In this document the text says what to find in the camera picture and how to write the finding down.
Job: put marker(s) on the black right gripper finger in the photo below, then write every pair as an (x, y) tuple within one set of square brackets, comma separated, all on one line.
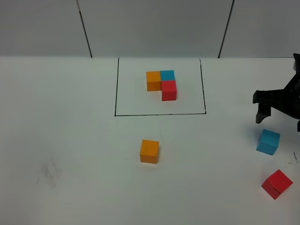
[(298, 126), (267, 100)]

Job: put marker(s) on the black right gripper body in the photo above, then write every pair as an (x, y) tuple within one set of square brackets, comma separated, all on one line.
[(288, 101)]

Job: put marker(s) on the blue template block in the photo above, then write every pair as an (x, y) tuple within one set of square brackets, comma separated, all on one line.
[(167, 75)]

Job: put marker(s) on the red template block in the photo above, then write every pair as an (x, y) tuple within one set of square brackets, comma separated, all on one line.
[(169, 90)]

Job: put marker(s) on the orange template block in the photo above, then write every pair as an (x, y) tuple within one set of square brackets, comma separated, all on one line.
[(153, 79)]

